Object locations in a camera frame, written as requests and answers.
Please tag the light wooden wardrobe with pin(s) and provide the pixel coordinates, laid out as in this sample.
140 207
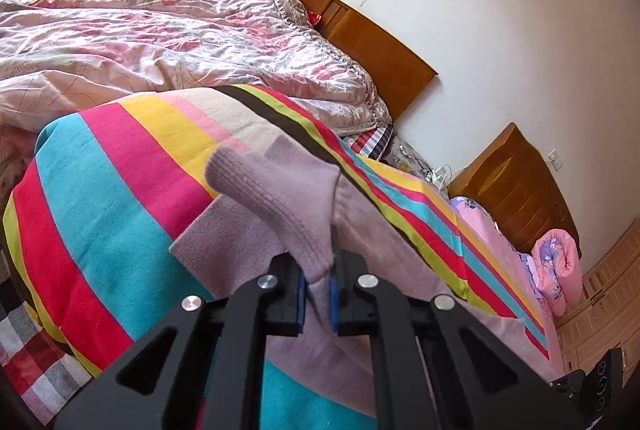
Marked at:
605 290

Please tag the white charger plug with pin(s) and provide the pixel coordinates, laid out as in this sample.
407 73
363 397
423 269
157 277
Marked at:
440 174

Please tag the white wall socket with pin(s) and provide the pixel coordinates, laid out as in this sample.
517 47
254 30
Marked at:
556 159

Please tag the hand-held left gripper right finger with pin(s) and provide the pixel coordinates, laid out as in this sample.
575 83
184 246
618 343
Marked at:
334 305

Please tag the padded wooden headboard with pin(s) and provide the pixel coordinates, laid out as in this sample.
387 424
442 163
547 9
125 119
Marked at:
515 185

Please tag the rainbow striped blanket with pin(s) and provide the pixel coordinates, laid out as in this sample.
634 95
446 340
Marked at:
110 190

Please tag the rolled pink floral quilt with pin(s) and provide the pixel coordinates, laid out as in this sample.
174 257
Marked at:
560 270

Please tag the plain wooden headboard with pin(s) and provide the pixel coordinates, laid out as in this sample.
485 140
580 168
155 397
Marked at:
370 40

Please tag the plaid cloth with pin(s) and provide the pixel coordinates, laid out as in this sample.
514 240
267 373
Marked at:
30 350

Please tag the striped pillow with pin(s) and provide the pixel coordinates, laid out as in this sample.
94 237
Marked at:
372 141

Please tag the small red ornament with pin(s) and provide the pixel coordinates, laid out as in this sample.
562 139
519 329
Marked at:
315 17

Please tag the white nightstand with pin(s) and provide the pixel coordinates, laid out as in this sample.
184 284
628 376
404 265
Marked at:
407 158

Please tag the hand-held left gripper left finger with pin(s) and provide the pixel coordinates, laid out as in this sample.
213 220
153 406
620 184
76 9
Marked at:
299 305

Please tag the lilac knit sweater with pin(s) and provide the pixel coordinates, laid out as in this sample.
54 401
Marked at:
270 190

